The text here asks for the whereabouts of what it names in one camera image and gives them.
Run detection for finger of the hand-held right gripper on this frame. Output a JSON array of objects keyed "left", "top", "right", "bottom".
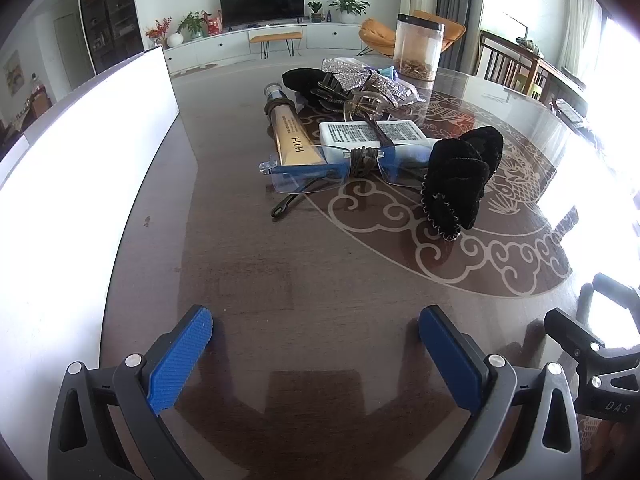
[
  {"left": 579, "top": 272, "right": 640, "bottom": 335},
  {"left": 544, "top": 308, "right": 640, "bottom": 418}
]

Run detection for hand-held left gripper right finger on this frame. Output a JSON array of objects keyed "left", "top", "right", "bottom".
[{"left": 418, "top": 305, "right": 581, "bottom": 480}]

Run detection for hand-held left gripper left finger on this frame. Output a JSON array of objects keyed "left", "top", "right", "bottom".
[{"left": 47, "top": 304, "right": 216, "bottom": 480}]

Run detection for white board panel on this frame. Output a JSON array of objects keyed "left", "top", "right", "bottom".
[{"left": 0, "top": 45, "right": 181, "bottom": 461}]

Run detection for clear hair claw clip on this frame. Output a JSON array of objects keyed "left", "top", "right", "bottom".
[{"left": 344, "top": 92, "right": 388, "bottom": 122}]

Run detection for rhinestone bow hair clip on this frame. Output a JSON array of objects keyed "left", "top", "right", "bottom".
[{"left": 320, "top": 57, "right": 426, "bottom": 108}]

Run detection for black bead-edged scrunchie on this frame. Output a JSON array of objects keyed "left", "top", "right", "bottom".
[{"left": 420, "top": 126, "right": 505, "bottom": 242}]

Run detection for dark wooden sideboard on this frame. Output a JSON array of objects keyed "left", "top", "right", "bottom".
[{"left": 520, "top": 45, "right": 601, "bottom": 131}]

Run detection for rimless glasses with blue temples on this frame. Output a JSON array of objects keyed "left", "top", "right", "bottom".
[{"left": 257, "top": 115, "right": 436, "bottom": 221}]

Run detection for white labelled box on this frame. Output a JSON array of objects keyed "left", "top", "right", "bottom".
[{"left": 319, "top": 119, "right": 441, "bottom": 161}]

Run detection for gold cosmetic tube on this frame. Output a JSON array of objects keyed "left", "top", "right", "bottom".
[{"left": 263, "top": 82, "right": 328, "bottom": 168}]

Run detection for dark wooden chair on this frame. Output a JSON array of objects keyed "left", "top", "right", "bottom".
[{"left": 475, "top": 30, "right": 538, "bottom": 96}]

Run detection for purple and teal tube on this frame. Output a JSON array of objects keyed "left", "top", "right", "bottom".
[{"left": 360, "top": 64, "right": 399, "bottom": 81}]

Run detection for black velvet scrunchie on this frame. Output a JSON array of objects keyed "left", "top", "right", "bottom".
[{"left": 281, "top": 67, "right": 351, "bottom": 107}]

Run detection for clear plastic jar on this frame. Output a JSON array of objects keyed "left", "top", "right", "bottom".
[{"left": 392, "top": 12, "right": 446, "bottom": 83}]

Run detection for red flowers in white vase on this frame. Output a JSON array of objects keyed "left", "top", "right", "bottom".
[{"left": 145, "top": 17, "right": 186, "bottom": 48}]

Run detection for orange lounge chair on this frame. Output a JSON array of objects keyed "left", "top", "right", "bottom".
[{"left": 357, "top": 10, "right": 466, "bottom": 58}]

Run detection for leafy plant in glass pot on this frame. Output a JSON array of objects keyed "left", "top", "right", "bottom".
[{"left": 177, "top": 11, "right": 208, "bottom": 41}]

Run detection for bench with orange seat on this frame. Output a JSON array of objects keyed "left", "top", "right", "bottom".
[{"left": 249, "top": 31, "right": 303, "bottom": 59}]

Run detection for white television cabinet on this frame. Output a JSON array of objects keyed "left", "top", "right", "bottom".
[{"left": 165, "top": 22, "right": 381, "bottom": 73}]

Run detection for dark display cabinet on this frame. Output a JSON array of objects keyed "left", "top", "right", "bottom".
[{"left": 77, "top": 0, "right": 146, "bottom": 76}]

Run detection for large green potted plant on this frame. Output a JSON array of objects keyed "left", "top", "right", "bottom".
[{"left": 327, "top": 0, "right": 371, "bottom": 23}]

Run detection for black television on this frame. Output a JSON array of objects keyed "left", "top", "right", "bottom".
[{"left": 218, "top": 0, "right": 305, "bottom": 27}]

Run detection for brown hair tie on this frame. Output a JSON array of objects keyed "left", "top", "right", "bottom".
[
  {"left": 264, "top": 99, "right": 301, "bottom": 117},
  {"left": 345, "top": 146, "right": 383, "bottom": 177}
]

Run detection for wall picture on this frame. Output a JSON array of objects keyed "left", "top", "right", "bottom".
[{"left": 4, "top": 52, "right": 23, "bottom": 95}]

